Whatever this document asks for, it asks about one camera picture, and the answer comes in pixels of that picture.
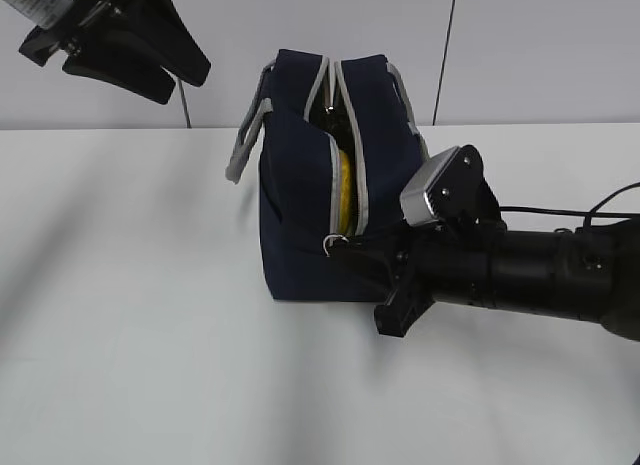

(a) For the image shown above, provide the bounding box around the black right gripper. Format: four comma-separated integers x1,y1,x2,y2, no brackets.
331,212,501,339

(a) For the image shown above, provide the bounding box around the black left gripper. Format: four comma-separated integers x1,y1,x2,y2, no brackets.
1,0,211,104

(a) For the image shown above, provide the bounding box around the yellow banana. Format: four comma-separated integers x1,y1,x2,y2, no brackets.
338,150,355,235

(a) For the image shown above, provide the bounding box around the navy blue lunch bag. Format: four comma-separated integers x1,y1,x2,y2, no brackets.
225,49,428,303

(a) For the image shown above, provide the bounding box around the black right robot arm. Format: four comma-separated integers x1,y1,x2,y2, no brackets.
326,219,639,341

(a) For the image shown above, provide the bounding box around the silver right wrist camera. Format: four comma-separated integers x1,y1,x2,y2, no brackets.
400,144,502,228

